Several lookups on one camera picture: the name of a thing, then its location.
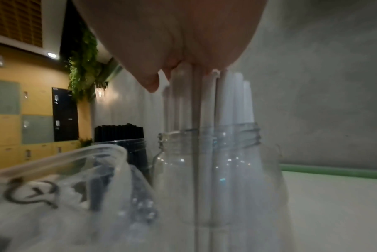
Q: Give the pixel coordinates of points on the bunch of white straws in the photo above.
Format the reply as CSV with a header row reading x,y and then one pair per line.
x,y
235,103

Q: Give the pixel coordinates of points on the clear plastic jar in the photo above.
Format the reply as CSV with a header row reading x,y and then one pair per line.
x,y
238,167

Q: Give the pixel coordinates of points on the glass wall lamp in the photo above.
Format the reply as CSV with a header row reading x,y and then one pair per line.
x,y
100,91

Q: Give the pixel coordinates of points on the person's right hand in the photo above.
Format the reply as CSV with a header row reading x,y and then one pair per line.
x,y
182,29

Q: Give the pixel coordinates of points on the small potted plant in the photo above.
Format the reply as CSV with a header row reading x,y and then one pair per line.
x,y
85,143

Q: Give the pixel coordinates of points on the bunch of black straws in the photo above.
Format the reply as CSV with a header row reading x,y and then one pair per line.
x,y
118,133

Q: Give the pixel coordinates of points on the wooden locker cabinets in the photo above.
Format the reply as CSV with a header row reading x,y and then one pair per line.
x,y
26,153

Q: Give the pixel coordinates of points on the hanging green plant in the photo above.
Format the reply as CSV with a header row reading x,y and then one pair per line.
x,y
82,64

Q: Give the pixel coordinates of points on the clear jar with dark contents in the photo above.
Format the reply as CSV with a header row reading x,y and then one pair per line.
x,y
138,157

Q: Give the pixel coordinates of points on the round ceiling light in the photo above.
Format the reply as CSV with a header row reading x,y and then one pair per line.
x,y
52,55

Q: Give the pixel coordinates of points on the black wall panel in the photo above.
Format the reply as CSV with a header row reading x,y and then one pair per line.
x,y
65,114

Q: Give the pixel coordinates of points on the clear plastic bag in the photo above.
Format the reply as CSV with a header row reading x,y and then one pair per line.
x,y
67,196

